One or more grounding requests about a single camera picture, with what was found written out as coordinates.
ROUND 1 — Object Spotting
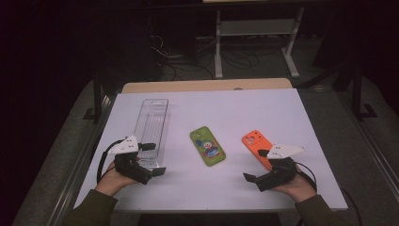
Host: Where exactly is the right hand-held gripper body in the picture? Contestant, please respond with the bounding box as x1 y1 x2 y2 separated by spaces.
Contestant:
257 144 308 192

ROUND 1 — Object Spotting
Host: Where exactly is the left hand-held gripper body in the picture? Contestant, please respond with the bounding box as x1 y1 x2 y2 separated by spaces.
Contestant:
107 135 153 186

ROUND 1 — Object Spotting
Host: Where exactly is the orange phone case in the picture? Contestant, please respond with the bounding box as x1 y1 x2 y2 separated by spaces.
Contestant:
241 129 274 172

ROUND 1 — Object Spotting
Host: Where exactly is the clear plastic rack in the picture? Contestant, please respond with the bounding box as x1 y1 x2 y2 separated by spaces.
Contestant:
133 98 170 169

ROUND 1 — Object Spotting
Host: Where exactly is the green clown print phone case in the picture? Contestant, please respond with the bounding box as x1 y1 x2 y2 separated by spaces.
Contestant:
189 125 227 167

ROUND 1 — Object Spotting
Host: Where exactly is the person's right hand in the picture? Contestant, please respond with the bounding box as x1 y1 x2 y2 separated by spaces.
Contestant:
271 170 318 203

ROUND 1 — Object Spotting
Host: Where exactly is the person's left hand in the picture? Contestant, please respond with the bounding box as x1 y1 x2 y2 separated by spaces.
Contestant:
94 159 139 198

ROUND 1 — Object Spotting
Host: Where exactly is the black metal stand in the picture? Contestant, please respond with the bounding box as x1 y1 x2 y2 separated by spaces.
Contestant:
351 62 379 121
83 72 109 125

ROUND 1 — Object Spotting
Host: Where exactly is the left hand-held gripper black cable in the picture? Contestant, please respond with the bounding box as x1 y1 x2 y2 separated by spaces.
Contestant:
96 139 126 185

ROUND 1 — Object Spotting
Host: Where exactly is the hand-held gripper black cable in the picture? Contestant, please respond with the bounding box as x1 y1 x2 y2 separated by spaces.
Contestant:
96 139 126 185
295 161 363 226

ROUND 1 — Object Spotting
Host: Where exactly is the grey metal rail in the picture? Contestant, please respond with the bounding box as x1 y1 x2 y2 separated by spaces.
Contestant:
46 93 116 226
342 93 399 202

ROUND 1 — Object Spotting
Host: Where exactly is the right hand-held gripper black cable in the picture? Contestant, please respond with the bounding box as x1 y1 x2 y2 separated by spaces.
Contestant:
295 161 363 226

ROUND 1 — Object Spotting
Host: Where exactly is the tangle of floor cables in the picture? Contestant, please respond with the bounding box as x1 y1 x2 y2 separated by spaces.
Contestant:
150 34 262 81

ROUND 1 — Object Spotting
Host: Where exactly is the white metal desk frame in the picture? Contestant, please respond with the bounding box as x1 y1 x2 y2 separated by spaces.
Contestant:
214 7 305 79

